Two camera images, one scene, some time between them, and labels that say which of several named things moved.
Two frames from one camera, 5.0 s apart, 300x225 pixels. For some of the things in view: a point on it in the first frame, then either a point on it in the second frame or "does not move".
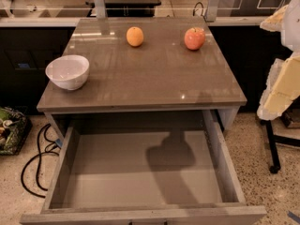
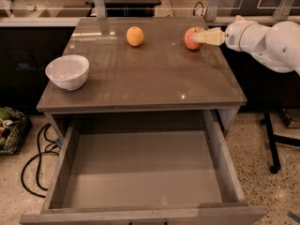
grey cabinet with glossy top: x=162 y=74 does not move
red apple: x=194 y=37 does not move
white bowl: x=68 y=71 does not move
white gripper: x=292 y=28 -> x=232 y=37
